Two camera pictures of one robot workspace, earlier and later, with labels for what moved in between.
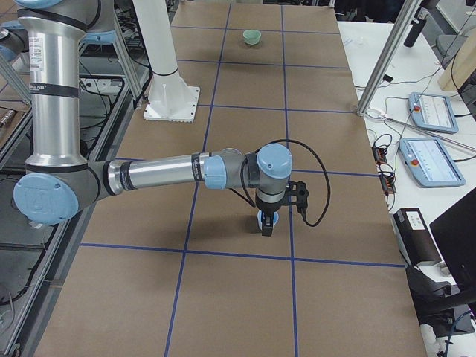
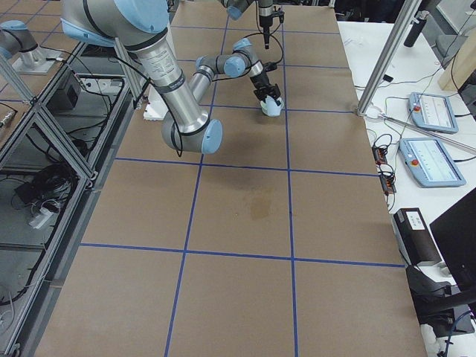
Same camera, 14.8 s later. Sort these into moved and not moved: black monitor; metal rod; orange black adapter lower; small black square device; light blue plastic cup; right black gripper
Moved: right black gripper; light blue plastic cup
Not moved: orange black adapter lower; metal rod; small black square device; black monitor
